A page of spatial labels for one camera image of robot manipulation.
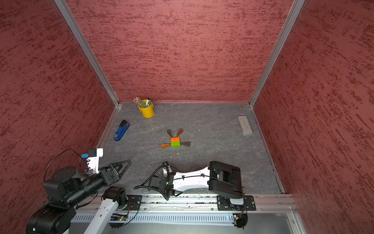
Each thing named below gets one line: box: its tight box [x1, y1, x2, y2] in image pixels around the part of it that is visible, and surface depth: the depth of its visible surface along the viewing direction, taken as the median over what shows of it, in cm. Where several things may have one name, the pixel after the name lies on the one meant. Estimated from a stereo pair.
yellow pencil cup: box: [138, 99, 155, 119], surface depth 112 cm
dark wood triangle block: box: [180, 141, 191, 147], surface depth 97 cm
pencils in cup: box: [132, 97, 147, 109], surface depth 102 cm
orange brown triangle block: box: [160, 143, 171, 150], surface depth 96 cm
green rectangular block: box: [170, 140, 181, 148], surface depth 97 cm
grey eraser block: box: [237, 115, 253, 136], surface depth 106 cm
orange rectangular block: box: [170, 136, 180, 142], surface depth 99 cm
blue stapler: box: [113, 119, 131, 142], surface depth 102 cm
